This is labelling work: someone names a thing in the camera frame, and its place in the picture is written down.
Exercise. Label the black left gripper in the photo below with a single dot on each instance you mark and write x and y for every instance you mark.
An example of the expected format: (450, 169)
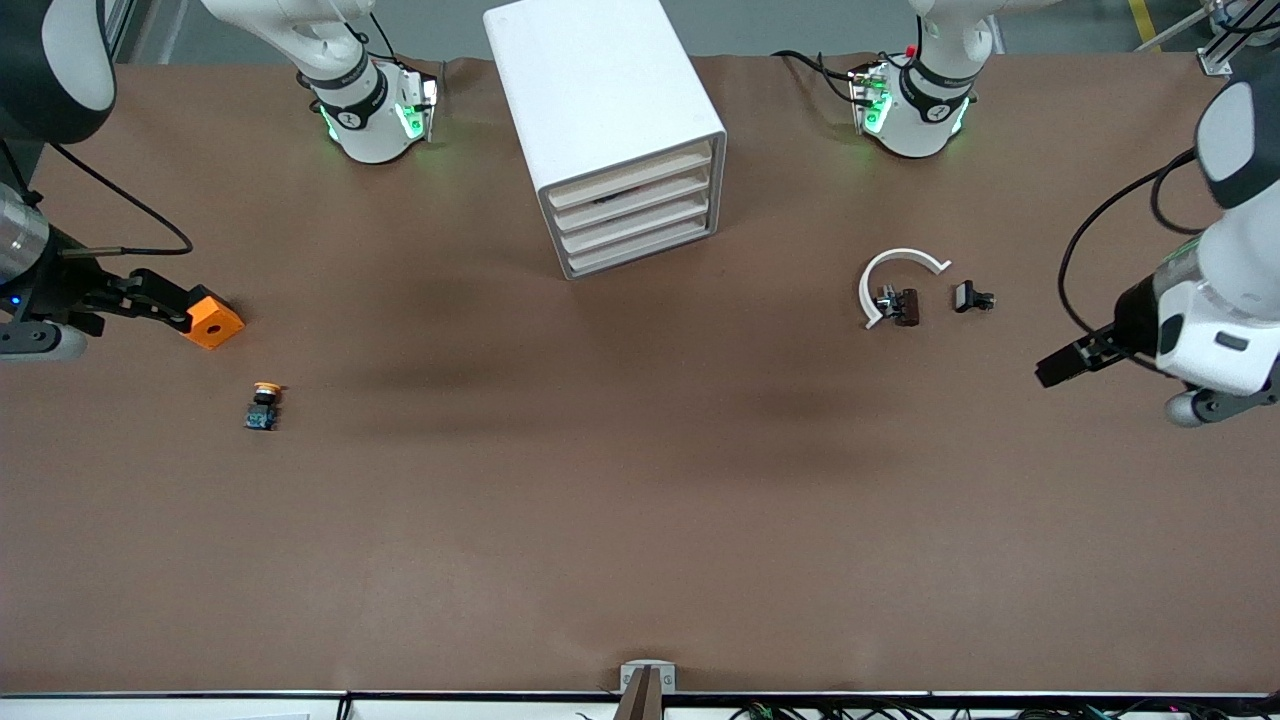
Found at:
(1133, 318)

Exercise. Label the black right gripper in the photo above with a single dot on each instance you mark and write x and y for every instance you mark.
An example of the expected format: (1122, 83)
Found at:
(62, 287)

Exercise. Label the orange and black button housing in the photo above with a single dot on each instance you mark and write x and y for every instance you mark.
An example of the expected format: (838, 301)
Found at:
(215, 322)

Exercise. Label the yellow push button blue base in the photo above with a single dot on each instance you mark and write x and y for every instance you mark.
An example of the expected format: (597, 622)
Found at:
(262, 415)

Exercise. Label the white cabinet drawer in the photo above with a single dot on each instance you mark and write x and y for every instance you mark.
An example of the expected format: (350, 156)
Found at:
(635, 222)
(640, 198)
(630, 178)
(640, 244)

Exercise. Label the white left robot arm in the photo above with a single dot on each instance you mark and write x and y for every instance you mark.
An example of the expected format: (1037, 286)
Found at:
(1240, 260)

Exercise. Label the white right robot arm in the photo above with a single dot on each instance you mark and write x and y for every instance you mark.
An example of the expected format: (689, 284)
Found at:
(370, 130)

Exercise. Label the white four-drawer cabinet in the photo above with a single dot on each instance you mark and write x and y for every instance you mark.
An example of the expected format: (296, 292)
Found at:
(600, 90)

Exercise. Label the small black clip part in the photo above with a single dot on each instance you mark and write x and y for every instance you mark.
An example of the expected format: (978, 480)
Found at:
(966, 296)

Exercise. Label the dark brown connector block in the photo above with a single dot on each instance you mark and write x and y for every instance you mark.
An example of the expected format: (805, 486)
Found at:
(907, 306)

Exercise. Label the white curved plastic part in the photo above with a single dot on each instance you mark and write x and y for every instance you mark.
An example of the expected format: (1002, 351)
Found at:
(864, 295)

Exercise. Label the aluminium frame profile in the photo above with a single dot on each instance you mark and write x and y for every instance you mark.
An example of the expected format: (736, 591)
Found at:
(120, 30)
(1215, 62)

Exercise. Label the grey metal bracket plate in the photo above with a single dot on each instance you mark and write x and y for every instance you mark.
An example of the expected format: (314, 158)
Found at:
(630, 672)

